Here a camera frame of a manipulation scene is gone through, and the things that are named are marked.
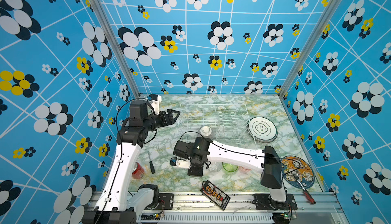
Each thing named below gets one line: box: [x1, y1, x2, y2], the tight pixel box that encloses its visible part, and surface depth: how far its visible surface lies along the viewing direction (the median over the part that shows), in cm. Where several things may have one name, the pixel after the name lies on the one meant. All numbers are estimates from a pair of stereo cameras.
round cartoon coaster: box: [280, 155, 316, 189], surface depth 84 cm
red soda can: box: [131, 161, 145, 180], surface depth 77 cm
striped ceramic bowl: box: [200, 125, 212, 136], surface depth 93 cm
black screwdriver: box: [147, 150, 156, 174], surface depth 86 cm
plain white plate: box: [245, 116, 278, 144], surface depth 98 cm
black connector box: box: [200, 180, 231, 211], surface depth 76 cm
